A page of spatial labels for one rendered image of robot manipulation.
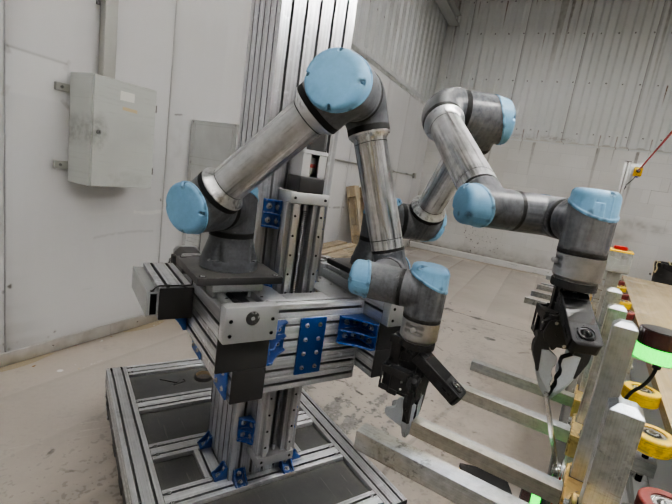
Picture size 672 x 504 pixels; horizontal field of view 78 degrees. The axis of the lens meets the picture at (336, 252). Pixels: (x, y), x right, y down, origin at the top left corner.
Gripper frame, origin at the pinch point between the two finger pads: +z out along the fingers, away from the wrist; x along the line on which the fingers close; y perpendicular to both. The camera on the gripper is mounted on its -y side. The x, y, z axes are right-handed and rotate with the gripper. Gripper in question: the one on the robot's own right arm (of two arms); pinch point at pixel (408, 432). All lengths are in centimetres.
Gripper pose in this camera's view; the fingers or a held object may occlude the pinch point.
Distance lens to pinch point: 95.4
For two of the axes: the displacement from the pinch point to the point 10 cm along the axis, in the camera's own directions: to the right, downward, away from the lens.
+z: -1.5, 9.7, 1.9
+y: -8.3, -2.3, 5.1
